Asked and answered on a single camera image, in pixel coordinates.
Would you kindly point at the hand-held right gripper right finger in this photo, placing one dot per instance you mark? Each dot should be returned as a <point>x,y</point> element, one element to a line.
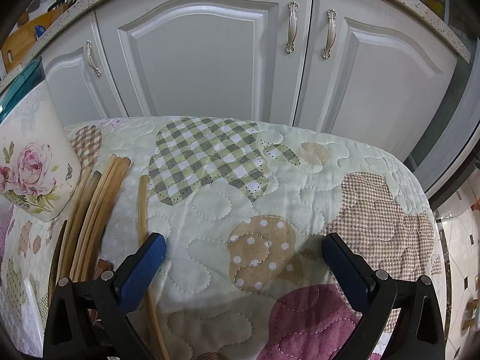
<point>345,270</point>

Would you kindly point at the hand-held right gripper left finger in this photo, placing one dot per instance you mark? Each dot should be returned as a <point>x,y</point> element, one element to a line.
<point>146,266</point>

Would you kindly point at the dark wooden chopstick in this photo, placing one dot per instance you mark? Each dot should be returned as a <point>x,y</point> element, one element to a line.
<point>104,266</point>

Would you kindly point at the bundle of wooden chopsticks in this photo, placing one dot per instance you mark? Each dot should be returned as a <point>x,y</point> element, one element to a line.
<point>108,195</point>

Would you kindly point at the floral utensil holder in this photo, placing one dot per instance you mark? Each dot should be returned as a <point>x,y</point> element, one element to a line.
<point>33,138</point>

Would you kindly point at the quilted patchwork mat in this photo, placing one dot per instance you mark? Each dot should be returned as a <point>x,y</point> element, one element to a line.
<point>225,195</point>

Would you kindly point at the white cabinet door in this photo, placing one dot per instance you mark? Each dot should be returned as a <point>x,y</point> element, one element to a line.
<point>75,93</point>
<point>382,82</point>
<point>202,63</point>

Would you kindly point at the wooden cutting board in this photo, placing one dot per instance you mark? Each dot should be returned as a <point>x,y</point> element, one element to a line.
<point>26,41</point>

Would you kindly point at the blue white packet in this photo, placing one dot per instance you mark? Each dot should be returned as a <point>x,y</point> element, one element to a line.
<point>39,30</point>

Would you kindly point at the speckled stone countertop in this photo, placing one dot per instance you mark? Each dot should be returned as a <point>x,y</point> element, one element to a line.
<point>75,5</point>

